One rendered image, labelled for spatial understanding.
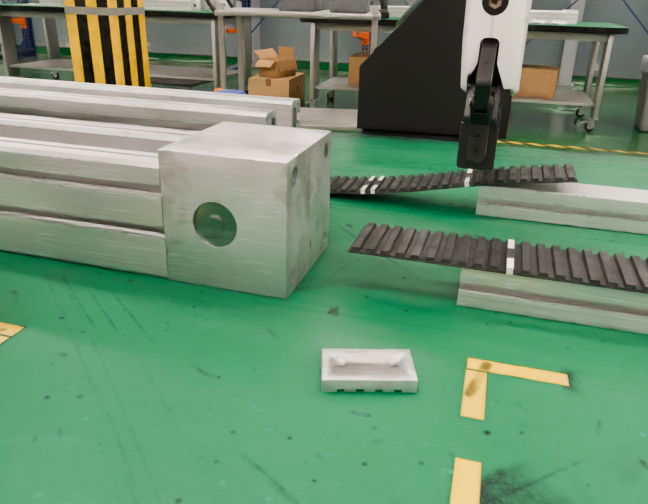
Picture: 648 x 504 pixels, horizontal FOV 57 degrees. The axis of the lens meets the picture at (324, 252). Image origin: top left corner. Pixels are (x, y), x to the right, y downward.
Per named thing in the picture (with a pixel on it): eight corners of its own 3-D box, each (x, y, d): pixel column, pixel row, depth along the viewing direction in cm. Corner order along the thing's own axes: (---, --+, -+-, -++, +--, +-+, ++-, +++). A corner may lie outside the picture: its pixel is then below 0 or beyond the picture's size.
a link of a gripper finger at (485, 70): (496, 43, 45) (486, 116, 48) (501, 24, 51) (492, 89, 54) (479, 42, 45) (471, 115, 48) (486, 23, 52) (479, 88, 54)
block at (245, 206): (336, 235, 52) (340, 124, 48) (286, 300, 41) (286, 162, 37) (239, 222, 54) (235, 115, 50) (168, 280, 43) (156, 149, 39)
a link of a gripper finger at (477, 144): (502, 97, 48) (491, 178, 50) (503, 91, 51) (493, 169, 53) (461, 94, 49) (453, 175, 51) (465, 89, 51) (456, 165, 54)
